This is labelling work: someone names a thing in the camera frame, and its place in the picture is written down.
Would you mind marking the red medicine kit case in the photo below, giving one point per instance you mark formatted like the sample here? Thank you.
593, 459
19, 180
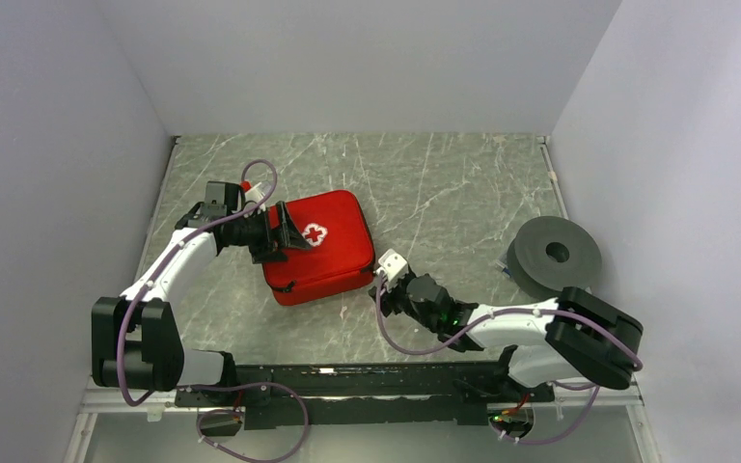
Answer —
341, 255

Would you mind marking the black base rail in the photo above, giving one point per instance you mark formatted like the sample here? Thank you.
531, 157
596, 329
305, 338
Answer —
465, 393

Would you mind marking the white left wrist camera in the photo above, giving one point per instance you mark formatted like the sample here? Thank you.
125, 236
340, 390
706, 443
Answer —
256, 192

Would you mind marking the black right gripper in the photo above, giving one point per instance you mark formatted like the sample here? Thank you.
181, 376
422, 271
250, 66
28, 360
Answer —
386, 298

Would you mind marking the grey filament spool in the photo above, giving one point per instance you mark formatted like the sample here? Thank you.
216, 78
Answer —
550, 253

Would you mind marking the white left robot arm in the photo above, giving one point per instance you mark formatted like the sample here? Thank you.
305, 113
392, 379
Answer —
135, 338

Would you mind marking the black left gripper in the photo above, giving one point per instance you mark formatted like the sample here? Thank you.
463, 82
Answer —
289, 237

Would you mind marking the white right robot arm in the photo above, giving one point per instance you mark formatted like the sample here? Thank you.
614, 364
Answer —
572, 334

